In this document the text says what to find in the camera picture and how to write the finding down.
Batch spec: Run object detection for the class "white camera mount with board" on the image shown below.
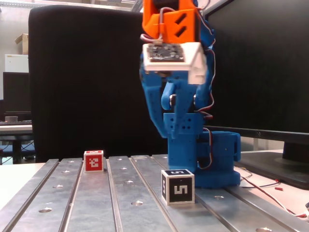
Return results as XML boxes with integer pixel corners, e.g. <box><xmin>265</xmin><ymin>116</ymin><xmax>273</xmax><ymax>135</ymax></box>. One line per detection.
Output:
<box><xmin>141</xmin><ymin>42</ymin><xmax>208</xmax><ymax>85</ymax></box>

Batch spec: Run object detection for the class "red white black servo cable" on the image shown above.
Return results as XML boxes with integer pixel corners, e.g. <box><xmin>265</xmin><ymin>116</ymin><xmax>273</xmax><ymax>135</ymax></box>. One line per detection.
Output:
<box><xmin>197</xmin><ymin>127</ymin><xmax>215</xmax><ymax>170</ymax></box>
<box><xmin>140</xmin><ymin>7</ymin><xmax>181</xmax><ymax>44</ymax></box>
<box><xmin>193</xmin><ymin>0</ymin><xmax>217</xmax><ymax>120</ymax></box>

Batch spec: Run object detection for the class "fabric office chair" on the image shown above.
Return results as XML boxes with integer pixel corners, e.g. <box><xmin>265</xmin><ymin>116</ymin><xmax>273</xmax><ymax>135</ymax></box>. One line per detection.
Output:
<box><xmin>28</xmin><ymin>5</ymin><xmax>197</xmax><ymax>164</ymax></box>

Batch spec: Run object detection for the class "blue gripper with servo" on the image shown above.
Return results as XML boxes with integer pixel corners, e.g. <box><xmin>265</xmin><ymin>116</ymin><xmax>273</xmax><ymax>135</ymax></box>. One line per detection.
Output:
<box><xmin>140</xmin><ymin>70</ymin><xmax>189</xmax><ymax>139</ymax></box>

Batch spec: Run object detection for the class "thin wire with red connector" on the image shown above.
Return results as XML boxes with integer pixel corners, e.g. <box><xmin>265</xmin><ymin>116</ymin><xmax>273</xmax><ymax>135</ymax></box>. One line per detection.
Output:
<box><xmin>238</xmin><ymin>168</ymin><xmax>283</xmax><ymax>191</ymax></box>

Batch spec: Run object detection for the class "red white twisted wire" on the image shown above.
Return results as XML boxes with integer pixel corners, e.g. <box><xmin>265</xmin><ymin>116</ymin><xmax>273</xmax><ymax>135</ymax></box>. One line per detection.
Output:
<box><xmin>240</xmin><ymin>175</ymin><xmax>309</xmax><ymax>218</ymax></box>

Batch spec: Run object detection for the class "red cube with white marker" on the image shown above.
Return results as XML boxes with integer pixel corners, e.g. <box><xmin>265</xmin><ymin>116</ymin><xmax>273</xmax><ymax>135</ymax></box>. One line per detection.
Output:
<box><xmin>84</xmin><ymin>150</ymin><xmax>105</xmax><ymax>174</ymax></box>

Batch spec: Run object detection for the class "white cabinet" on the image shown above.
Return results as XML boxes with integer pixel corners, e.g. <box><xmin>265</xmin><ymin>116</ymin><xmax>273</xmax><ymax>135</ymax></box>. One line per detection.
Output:
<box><xmin>4</xmin><ymin>54</ymin><xmax>29</xmax><ymax>73</ymax></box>

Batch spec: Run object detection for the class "dark background monitor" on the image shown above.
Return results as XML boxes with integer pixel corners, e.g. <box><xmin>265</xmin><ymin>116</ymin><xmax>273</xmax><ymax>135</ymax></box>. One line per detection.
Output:
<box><xmin>2</xmin><ymin>72</ymin><xmax>31</xmax><ymax>114</ymax></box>

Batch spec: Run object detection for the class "black cube with number five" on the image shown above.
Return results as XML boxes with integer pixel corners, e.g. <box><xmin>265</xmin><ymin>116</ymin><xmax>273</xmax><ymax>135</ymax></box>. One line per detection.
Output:
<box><xmin>161</xmin><ymin>169</ymin><xmax>196</xmax><ymax>205</ymax></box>

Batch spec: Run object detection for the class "aluminium slotted base plate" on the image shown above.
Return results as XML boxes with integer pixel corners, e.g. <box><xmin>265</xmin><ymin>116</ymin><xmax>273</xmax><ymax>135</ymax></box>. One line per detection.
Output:
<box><xmin>0</xmin><ymin>154</ymin><xmax>305</xmax><ymax>232</ymax></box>

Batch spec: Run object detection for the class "black Dell monitor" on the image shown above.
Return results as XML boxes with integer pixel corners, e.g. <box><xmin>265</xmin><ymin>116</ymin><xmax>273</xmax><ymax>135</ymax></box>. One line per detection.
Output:
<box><xmin>196</xmin><ymin>0</ymin><xmax>309</xmax><ymax>190</ymax></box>

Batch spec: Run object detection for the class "black keyboard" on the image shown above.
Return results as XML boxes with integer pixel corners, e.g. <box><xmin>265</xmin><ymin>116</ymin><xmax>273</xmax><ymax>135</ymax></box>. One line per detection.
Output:
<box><xmin>0</xmin><ymin>120</ymin><xmax>33</xmax><ymax>126</ymax></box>

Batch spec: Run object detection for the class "cardboard box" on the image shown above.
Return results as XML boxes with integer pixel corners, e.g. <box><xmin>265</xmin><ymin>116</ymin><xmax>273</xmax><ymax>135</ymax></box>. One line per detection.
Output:
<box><xmin>14</xmin><ymin>33</ymin><xmax>29</xmax><ymax>55</ymax></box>

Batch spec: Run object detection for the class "white background desk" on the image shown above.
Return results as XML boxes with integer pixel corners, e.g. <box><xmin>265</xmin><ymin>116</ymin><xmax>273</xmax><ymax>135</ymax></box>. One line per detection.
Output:
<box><xmin>0</xmin><ymin>124</ymin><xmax>34</xmax><ymax>165</ymax></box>

